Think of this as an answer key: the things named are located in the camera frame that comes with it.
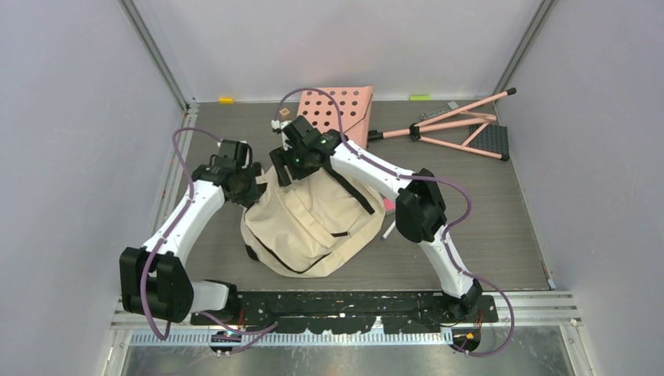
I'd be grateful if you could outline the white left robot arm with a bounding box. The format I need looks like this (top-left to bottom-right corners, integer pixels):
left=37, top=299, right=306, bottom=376
left=119, top=139, right=261, bottom=324

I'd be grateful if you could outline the grey lego strip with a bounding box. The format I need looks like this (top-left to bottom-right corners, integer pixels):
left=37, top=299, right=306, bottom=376
left=419, top=101, right=459, bottom=121

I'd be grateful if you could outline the pink eraser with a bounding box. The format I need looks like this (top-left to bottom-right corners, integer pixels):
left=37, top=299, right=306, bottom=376
left=383, top=199, right=395, bottom=212

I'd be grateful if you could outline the pink folding tripod stand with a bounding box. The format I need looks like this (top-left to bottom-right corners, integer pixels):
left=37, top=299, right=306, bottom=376
left=368, top=87, right=517, bottom=161

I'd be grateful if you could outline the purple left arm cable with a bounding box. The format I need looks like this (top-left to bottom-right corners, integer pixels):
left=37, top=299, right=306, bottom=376
left=139, top=127, right=279, bottom=356

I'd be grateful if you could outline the dark grey lego baseplate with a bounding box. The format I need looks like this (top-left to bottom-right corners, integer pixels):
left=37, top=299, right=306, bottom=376
left=468, top=124, right=510, bottom=159

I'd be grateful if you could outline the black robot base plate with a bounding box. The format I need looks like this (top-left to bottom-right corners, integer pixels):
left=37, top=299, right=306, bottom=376
left=214, top=291, right=499, bottom=334

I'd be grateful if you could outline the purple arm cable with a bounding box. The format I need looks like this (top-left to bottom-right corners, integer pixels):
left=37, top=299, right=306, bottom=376
left=139, top=127, right=279, bottom=356
left=272, top=87, right=515, bottom=358

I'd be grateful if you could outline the beige canvas backpack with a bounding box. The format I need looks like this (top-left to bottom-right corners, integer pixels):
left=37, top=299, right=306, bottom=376
left=240, top=168, right=386, bottom=278

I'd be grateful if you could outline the pink perforated music stand tray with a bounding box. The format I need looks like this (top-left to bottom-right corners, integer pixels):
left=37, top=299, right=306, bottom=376
left=297, top=86, right=374, bottom=148

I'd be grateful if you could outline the white blue marker pen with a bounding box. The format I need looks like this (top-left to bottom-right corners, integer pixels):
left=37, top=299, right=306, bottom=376
left=381, top=222, right=396, bottom=240

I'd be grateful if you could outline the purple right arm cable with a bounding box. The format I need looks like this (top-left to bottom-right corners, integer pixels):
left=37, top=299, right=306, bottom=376
left=272, top=87, right=515, bottom=358

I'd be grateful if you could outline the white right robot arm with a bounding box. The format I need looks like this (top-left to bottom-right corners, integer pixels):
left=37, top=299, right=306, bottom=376
left=269, top=116, right=482, bottom=322

